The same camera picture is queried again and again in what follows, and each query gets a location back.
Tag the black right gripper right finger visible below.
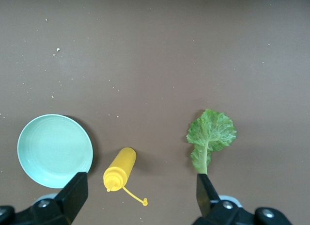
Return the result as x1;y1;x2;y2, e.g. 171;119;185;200
192;173;295;225

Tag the green lettuce leaf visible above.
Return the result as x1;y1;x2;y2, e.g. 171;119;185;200
186;109;237;175

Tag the mint green plate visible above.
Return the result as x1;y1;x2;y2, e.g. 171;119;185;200
16;113;94;189

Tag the yellow squeeze bottle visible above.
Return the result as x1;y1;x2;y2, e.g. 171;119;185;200
103;147;148;207

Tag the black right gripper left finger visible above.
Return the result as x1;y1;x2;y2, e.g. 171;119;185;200
0;172;88;225

